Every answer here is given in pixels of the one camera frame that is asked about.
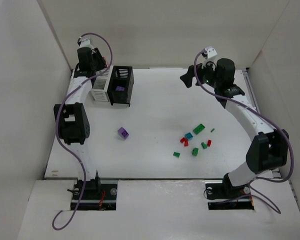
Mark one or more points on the red small lego brick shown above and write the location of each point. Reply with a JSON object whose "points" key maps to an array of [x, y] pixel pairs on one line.
{"points": [[209, 142]]}

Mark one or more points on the green stepped lego brick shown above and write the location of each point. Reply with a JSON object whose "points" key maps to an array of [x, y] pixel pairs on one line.
{"points": [[195, 151]]}

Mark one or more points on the red slope lego piece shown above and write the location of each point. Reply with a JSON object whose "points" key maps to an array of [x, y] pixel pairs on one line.
{"points": [[186, 143]]}

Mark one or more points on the teal square lego brick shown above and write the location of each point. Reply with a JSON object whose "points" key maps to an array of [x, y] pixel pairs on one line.
{"points": [[189, 136]]}

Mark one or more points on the black slatted container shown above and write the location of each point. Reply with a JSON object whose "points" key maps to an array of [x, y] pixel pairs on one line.
{"points": [[121, 76]]}

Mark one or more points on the purple round lego brick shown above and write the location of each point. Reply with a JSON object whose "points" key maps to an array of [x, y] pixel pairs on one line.
{"points": [[120, 89]]}

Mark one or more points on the white slatted container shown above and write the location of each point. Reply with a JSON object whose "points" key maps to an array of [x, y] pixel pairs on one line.
{"points": [[99, 90]]}

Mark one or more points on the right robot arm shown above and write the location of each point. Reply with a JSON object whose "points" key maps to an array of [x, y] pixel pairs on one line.
{"points": [[268, 149]]}

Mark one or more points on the green lego plate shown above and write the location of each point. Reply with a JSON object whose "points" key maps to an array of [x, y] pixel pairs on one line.
{"points": [[198, 129]]}

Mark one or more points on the purple curved lego brick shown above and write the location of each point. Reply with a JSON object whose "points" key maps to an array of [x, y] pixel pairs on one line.
{"points": [[123, 133]]}

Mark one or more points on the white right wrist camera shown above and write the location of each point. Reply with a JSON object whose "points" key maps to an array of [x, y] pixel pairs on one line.
{"points": [[209, 53]]}

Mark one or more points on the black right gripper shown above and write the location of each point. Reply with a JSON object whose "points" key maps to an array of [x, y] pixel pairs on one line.
{"points": [[198, 75]]}

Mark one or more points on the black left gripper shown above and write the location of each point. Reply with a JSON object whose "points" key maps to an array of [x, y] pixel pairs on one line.
{"points": [[99, 60]]}

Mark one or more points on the green small lego left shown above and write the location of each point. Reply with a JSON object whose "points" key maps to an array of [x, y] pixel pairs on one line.
{"points": [[176, 154]]}

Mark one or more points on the green slope lego piece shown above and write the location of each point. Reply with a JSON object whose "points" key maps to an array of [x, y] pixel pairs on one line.
{"points": [[204, 145]]}

